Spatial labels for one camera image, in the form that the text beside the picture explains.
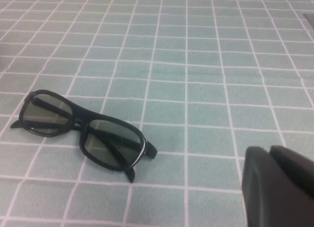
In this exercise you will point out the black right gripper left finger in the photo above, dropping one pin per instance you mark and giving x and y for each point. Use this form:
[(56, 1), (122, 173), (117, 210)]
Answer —
[(269, 192)]

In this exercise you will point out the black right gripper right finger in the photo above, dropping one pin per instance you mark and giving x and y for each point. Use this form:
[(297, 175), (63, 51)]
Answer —
[(294, 165)]

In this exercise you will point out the black frame sunglasses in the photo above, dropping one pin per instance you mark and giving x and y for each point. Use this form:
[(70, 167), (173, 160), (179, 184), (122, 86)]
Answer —
[(110, 138)]

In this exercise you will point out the green white checked tablecloth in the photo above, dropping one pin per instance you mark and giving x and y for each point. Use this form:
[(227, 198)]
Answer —
[(186, 65)]

